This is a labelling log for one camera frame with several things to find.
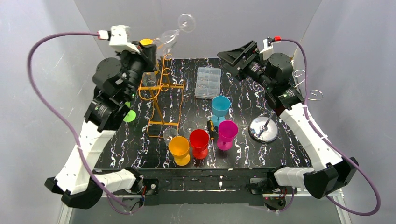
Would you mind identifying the yellow foot orange glass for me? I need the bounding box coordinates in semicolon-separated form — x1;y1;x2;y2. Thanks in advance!
139;38;153;46

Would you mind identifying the clear wine glass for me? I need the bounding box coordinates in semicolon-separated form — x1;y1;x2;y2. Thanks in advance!
153;14;196;58
142;72;157;87

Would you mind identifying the gold wire glass rack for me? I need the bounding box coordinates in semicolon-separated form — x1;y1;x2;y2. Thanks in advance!
138;53;185;138

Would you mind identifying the blue plastic wine glass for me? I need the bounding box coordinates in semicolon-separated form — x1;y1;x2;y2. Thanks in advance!
211;96;231;127

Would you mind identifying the green plastic wine glass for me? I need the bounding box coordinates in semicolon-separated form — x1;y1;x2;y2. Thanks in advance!
123;101;136;122

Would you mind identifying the silver wire glass stand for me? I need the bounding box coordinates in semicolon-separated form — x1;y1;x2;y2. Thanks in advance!
248;70;324;143

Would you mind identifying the magenta plastic wine glass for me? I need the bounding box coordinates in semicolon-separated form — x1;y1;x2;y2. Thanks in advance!
216;120;239;151

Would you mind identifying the clear tumbler glass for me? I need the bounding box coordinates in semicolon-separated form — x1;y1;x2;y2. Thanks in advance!
182;120;198;135
163;127;179;146

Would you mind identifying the red plastic wine glass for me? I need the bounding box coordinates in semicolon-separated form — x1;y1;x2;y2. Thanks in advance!
189;129;210;160

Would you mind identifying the orange plastic wine glass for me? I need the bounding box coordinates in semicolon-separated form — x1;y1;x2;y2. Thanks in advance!
169;136;191;166

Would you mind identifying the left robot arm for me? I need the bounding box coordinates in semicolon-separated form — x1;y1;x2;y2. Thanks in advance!
45;43;157;209

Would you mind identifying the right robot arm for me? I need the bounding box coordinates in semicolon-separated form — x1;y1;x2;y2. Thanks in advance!
217;41;356;199

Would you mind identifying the clear plastic compartment box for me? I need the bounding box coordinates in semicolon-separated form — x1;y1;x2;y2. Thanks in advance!
194;67;221;99

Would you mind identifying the yellow black screwdriver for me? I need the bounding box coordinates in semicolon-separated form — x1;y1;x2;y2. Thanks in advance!
207;120;215;159

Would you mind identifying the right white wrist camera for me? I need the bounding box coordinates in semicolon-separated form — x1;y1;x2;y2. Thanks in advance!
259;36;281;61

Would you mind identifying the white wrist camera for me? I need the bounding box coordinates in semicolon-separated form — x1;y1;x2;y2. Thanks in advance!
259;36;281;61
97;25;140;54

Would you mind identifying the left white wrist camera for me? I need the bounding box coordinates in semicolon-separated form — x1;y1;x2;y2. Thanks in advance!
97;25;140;54

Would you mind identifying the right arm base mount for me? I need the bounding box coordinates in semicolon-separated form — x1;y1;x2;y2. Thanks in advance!
245;177;298;214

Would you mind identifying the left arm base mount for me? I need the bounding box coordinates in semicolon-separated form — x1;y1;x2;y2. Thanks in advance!
113;177;160;214

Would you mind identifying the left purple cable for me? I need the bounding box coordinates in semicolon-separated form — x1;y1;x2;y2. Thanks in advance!
27;31;140;215

